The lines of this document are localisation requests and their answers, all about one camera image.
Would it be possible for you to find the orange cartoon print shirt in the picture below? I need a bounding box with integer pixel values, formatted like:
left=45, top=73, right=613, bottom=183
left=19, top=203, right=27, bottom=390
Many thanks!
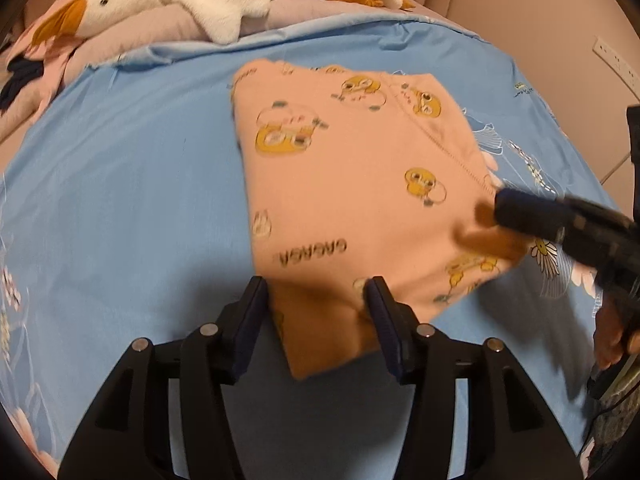
left=230, top=59, right=531, bottom=381

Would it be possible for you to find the blue floral blanket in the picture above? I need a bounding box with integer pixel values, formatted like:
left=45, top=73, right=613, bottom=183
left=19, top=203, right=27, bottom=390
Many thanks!
left=0, top=10, right=608, bottom=480

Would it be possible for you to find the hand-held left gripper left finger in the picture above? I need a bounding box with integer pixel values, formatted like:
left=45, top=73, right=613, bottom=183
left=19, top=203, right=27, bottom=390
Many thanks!
left=57, top=276, right=271, bottom=480

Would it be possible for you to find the person's right hand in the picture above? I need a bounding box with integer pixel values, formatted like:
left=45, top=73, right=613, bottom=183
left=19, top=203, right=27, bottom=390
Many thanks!
left=592, top=290, right=640, bottom=371

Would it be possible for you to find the white wall socket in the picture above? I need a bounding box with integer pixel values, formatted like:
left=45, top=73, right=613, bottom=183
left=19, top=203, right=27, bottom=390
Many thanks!
left=592, top=36, right=640, bottom=86

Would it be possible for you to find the mauve bed sheet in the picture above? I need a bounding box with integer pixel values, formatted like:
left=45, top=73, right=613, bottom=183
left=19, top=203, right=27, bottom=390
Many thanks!
left=0, top=95, right=66, bottom=161

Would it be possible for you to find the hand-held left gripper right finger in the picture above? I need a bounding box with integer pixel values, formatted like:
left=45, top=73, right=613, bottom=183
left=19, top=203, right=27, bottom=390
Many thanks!
left=365, top=276, right=586, bottom=480

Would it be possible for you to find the pink crumpled garment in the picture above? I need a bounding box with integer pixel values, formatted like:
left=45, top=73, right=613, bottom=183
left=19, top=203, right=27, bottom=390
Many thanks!
left=7, top=0, right=88, bottom=111

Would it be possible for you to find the dark navy garment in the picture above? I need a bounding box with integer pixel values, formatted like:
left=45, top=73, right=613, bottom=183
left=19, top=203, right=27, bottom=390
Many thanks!
left=0, top=55, right=48, bottom=113

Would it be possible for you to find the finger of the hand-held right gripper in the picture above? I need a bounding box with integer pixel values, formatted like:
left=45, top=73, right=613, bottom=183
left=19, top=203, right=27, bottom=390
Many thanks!
left=492, top=187, right=569, bottom=242

